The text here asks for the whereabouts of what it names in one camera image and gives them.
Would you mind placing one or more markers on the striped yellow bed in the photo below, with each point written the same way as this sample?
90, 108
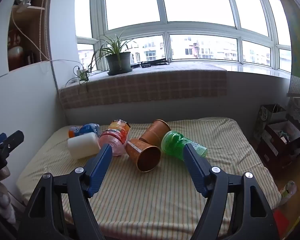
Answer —
152, 192

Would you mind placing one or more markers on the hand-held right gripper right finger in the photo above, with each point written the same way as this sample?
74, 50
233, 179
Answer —
193, 167

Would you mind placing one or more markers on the pink plastic bottle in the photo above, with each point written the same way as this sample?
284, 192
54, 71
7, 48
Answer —
115, 140

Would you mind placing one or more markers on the green white packet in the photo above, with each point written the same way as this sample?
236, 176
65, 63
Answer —
288, 192

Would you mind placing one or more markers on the green paper bag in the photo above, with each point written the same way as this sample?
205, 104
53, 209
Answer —
265, 117

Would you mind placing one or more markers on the red flat item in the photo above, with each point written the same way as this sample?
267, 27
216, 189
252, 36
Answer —
281, 221

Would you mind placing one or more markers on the white charger plug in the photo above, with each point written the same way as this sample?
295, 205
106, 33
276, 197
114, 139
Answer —
81, 72

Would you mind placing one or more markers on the potted spider plant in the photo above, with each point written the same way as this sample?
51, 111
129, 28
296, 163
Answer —
118, 62

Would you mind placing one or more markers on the dark books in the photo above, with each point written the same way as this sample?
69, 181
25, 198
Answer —
30, 58

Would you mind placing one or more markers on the wooden shelf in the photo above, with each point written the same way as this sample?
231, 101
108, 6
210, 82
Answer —
27, 12

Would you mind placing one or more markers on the white and blue bottle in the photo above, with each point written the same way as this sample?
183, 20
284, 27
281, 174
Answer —
82, 145

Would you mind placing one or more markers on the copper cup with white sticker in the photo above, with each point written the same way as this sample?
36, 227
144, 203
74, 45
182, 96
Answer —
145, 158

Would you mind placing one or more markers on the black long tool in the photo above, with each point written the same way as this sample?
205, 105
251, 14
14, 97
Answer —
152, 62

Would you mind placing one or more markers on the white small ornament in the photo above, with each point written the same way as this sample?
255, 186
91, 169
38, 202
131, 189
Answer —
25, 0

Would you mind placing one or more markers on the blue and orange plastic cup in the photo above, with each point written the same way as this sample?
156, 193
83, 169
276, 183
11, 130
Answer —
86, 129

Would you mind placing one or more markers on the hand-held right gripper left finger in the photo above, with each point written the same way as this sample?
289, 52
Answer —
100, 170

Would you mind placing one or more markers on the green plastic bottle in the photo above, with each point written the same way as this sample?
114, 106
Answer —
171, 143

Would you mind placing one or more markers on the white window frame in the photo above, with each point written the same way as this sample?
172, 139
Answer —
165, 27

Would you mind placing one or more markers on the plaid window seat cushion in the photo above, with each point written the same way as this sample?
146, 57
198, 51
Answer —
152, 87

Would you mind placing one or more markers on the red orange vase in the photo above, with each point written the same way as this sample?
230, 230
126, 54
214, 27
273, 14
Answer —
15, 55

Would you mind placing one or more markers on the brown cardboard box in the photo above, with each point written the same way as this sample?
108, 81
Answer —
277, 150

